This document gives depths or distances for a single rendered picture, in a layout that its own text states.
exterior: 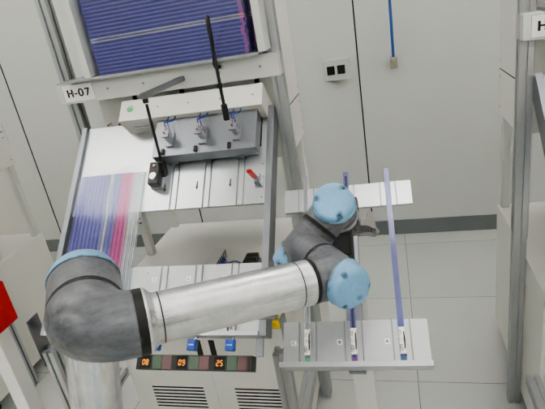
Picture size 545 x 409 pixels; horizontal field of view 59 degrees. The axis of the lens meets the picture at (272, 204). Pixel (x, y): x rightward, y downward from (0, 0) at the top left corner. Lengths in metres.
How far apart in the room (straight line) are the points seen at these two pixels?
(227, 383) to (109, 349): 1.25
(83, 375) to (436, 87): 2.55
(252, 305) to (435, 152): 2.49
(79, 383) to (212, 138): 0.86
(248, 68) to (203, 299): 0.96
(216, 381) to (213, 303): 1.23
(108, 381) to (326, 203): 0.48
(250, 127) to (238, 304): 0.84
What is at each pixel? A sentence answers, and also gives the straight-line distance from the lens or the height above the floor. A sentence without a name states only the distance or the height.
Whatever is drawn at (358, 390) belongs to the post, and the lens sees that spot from 1.52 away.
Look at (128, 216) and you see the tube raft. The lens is 1.58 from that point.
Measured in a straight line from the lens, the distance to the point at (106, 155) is 1.74.
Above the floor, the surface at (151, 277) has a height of 0.83.
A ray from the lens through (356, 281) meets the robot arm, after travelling 0.77.
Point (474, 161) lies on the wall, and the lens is 3.16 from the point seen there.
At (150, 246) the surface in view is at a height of 0.66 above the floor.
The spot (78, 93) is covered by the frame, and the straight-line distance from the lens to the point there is 1.79.
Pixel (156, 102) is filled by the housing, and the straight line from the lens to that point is 1.64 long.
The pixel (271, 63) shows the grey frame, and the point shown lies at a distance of 1.52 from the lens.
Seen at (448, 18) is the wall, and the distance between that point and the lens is 2.98.
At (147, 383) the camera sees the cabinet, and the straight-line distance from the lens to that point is 2.07.
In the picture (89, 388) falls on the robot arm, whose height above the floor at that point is 0.98.
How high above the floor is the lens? 1.50
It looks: 22 degrees down
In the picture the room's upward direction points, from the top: 10 degrees counter-clockwise
